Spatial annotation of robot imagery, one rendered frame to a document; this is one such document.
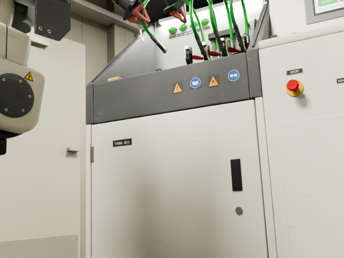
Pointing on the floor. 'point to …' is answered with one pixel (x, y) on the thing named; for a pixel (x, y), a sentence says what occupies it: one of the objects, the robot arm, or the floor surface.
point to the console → (305, 135)
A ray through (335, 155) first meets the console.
